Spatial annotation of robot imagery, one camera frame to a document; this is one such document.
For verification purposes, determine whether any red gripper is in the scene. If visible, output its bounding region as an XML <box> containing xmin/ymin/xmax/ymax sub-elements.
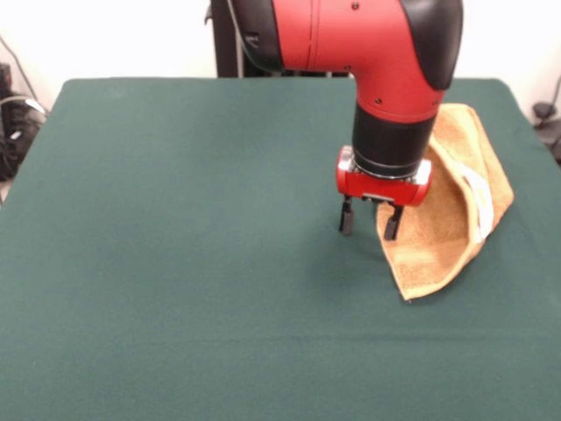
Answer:
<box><xmin>335</xmin><ymin>158</ymin><xmax>433</xmax><ymax>241</ymax></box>

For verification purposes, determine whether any tan terry towel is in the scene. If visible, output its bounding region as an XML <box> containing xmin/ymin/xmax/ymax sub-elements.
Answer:
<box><xmin>375</xmin><ymin>103</ymin><xmax>515</xmax><ymax>303</ymax></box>

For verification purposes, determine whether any dark green table cloth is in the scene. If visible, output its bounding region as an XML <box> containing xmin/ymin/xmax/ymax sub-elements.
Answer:
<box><xmin>0</xmin><ymin>76</ymin><xmax>561</xmax><ymax>421</ymax></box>

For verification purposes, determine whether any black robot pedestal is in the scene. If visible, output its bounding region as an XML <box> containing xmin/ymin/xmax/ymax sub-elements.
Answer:
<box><xmin>203</xmin><ymin>0</ymin><xmax>356</xmax><ymax>79</ymax></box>

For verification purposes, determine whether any grey cable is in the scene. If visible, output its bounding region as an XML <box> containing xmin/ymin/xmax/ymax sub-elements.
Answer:
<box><xmin>0</xmin><ymin>34</ymin><xmax>49</xmax><ymax>118</ymax></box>

